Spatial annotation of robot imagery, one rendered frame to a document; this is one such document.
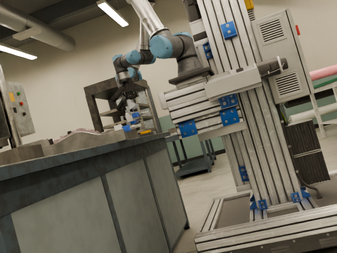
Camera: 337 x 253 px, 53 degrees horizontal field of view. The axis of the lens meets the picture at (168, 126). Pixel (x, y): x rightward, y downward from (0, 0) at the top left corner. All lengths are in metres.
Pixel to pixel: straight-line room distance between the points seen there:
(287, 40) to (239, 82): 0.43
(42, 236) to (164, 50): 1.03
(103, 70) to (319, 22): 5.41
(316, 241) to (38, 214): 1.22
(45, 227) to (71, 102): 8.40
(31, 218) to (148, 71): 7.86
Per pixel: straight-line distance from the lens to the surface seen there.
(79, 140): 1.69
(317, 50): 8.83
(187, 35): 1.86
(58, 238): 1.20
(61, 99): 9.61
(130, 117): 2.01
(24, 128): 2.73
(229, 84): 1.65
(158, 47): 1.74
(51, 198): 1.20
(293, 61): 1.93
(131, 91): 2.01
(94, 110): 6.31
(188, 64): 1.81
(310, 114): 7.50
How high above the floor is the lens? 0.75
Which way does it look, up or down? 2 degrees up
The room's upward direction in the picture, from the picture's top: 16 degrees counter-clockwise
